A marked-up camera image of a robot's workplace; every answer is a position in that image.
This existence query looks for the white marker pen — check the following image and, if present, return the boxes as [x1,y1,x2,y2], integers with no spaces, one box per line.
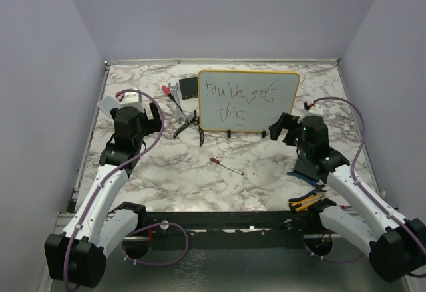
[210,157,244,176]

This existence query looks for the red handled screwdriver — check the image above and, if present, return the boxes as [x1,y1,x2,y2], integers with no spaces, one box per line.
[162,85,182,111]

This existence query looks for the yellow black stripper tool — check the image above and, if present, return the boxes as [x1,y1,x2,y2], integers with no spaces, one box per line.
[288,194,324,213]

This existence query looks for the yellow framed whiteboard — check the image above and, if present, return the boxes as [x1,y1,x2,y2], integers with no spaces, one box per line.
[198,69,301,132]

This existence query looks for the blue handled cutters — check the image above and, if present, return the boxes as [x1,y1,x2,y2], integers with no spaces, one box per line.
[286,172,326,192]

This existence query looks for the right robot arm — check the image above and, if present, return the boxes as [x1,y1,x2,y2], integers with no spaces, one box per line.
[269,113,425,283]

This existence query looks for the black flat box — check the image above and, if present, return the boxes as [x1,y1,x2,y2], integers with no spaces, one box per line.
[293,156,329,183]

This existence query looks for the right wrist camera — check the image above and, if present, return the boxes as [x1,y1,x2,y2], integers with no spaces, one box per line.
[304,101,323,117]

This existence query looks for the white square device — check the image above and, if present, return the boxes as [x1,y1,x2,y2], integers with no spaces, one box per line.
[97,96,120,117]

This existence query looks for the black handled pliers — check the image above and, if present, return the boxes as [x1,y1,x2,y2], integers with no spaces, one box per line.
[173,110,205,147]

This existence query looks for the black network switch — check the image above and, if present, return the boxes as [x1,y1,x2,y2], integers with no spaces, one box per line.
[179,77,198,100]

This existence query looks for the black base frame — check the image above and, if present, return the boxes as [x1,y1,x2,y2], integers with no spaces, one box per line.
[106,205,343,251]

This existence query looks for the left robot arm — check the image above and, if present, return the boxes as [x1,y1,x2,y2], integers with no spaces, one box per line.
[44,102,164,291]

